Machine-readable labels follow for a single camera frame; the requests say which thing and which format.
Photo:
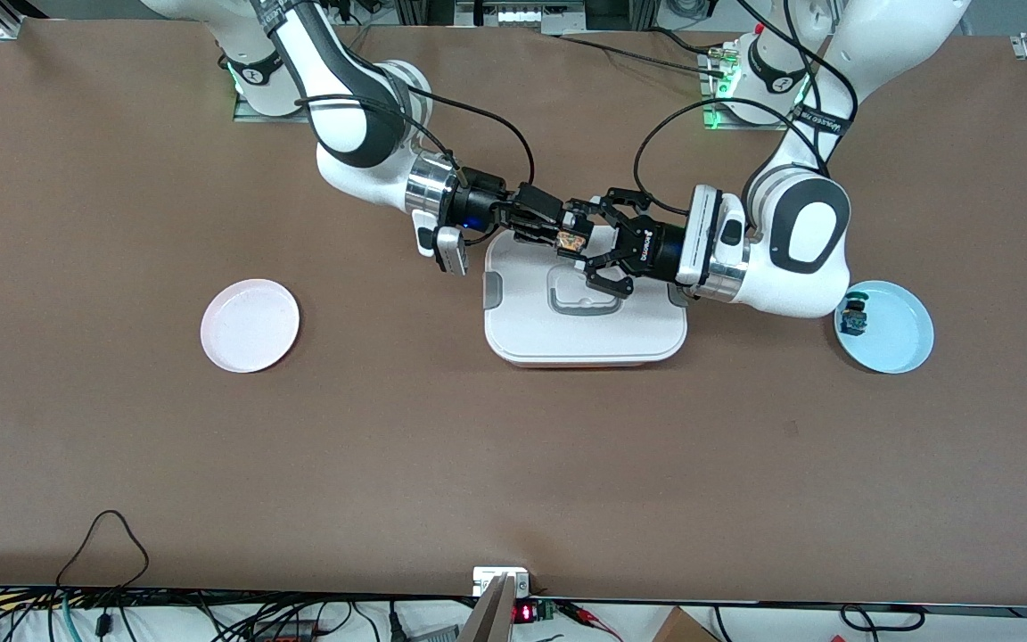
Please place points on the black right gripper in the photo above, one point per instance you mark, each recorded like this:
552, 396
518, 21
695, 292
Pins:
480, 204

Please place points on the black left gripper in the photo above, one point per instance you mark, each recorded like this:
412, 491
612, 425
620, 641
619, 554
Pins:
653, 246

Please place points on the silver device with lights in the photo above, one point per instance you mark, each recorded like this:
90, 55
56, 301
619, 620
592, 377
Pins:
518, 15

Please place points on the pink round plate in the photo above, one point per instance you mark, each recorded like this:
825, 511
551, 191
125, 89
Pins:
249, 325

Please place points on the red clip lead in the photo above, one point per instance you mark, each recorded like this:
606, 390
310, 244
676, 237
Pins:
589, 620

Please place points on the orange black switch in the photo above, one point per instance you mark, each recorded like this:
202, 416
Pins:
571, 239

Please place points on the grey metal bar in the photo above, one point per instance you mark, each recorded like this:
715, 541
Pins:
488, 620

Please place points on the red digit display module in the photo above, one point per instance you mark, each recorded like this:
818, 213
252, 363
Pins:
524, 613

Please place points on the blue joystick module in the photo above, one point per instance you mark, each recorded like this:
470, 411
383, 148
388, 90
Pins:
853, 316

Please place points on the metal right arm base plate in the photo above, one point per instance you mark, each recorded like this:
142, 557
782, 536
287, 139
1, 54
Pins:
242, 111

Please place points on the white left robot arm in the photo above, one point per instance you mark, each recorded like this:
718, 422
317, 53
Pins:
808, 285

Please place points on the light blue round plate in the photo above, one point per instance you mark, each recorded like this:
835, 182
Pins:
897, 343

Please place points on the brown cardboard piece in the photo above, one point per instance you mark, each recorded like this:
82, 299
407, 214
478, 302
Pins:
681, 629

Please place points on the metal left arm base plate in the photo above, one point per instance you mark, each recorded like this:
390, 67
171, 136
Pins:
714, 123

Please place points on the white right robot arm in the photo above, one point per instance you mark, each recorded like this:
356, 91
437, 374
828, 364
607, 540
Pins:
344, 125

